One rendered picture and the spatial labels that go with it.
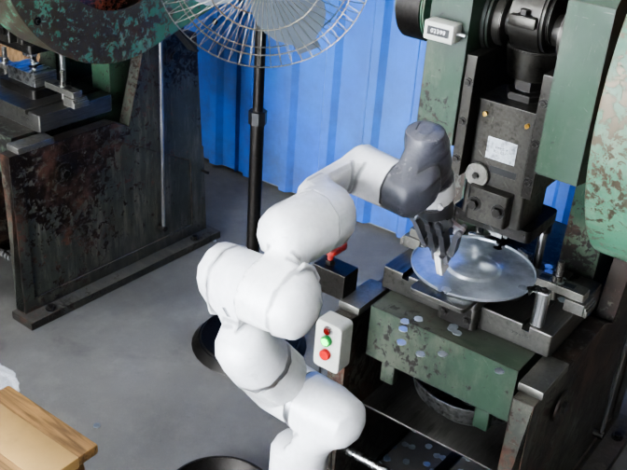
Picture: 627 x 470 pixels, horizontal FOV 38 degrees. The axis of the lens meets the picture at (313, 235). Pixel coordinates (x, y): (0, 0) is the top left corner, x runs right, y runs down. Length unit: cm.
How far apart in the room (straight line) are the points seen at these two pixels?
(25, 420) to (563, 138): 143
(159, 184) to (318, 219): 211
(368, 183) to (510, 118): 48
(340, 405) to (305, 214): 38
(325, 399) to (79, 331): 173
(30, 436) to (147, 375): 77
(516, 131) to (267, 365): 86
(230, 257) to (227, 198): 266
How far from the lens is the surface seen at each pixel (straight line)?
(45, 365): 311
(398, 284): 227
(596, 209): 171
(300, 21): 256
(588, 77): 190
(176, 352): 312
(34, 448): 231
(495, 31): 204
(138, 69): 327
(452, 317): 218
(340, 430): 162
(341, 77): 378
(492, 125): 207
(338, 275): 222
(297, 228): 140
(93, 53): 284
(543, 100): 196
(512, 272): 217
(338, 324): 218
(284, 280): 137
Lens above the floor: 186
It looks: 29 degrees down
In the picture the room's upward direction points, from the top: 4 degrees clockwise
